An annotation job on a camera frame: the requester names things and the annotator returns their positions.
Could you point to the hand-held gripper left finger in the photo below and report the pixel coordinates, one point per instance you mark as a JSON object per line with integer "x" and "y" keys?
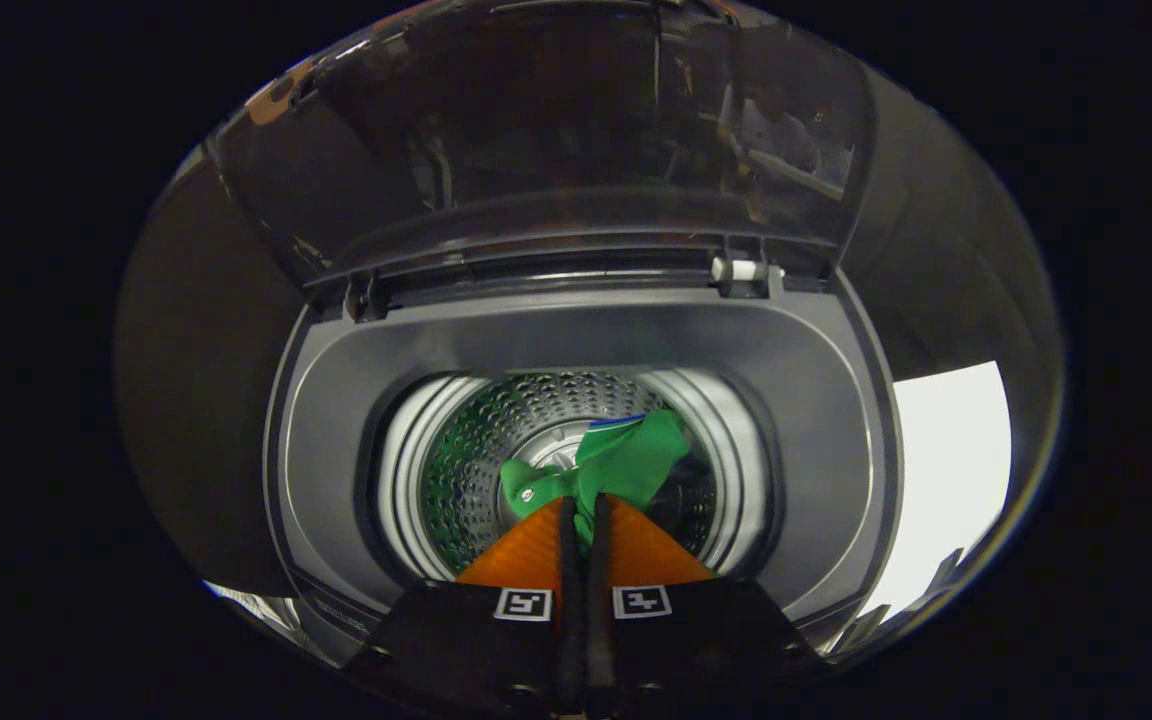
{"x": 566, "y": 600}

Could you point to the grey washing machine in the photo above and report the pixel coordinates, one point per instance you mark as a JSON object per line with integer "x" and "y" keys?
{"x": 576, "y": 335}

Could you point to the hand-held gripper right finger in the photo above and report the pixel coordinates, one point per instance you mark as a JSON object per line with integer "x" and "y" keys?
{"x": 598, "y": 600}

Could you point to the green polo shirt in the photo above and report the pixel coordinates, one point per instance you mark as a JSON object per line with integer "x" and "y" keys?
{"x": 636, "y": 460}

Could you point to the dark glass washing machine lid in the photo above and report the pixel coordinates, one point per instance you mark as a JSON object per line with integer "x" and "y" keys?
{"x": 536, "y": 130}

